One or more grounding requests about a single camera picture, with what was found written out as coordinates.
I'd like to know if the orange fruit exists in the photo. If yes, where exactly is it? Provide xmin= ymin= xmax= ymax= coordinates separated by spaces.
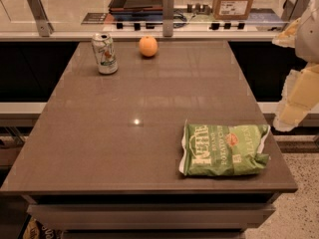
xmin=139 ymin=36 xmax=159 ymax=57

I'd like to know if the metal railing post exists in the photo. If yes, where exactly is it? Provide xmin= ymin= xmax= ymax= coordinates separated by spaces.
xmin=162 ymin=0 xmax=174 ymax=37
xmin=281 ymin=0 xmax=310 ymax=22
xmin=27 ymin=0 xmax=54 ymax=37

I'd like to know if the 7up soda can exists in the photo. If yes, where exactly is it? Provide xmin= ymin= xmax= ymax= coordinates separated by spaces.
xmin=91 ymin=33 xmax=119 ymax=75

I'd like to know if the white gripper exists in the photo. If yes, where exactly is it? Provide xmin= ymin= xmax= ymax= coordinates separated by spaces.
xmin=272 ymin=0 xmax=319 ymax=131

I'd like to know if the right metal railing post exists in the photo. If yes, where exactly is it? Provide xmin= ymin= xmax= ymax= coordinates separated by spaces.
xmin=281 ymin=0 xmax=310 ymax=22

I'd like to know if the snack bag under table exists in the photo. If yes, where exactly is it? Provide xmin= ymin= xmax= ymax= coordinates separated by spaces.
xmin=23 ymin=218 xmax=62 ymax=239

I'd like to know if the cardboard box with label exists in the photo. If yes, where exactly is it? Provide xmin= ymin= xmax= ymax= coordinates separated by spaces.
xmin=212 ymin=0 xmax=253 ymax=20

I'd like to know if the left metal railing post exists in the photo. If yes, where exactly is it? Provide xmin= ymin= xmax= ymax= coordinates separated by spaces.
xmin=27 ymin=0 xmax=54 ymax=37

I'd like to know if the green jalapeno chip bag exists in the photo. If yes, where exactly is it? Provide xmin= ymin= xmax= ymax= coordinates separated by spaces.
xmin=178 ymin=122 xmax=270 ymax=176

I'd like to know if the middle metal railing post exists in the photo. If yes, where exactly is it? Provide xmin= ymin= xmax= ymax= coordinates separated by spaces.
xmin=162 ymin=0 xmax=174 ymax=37

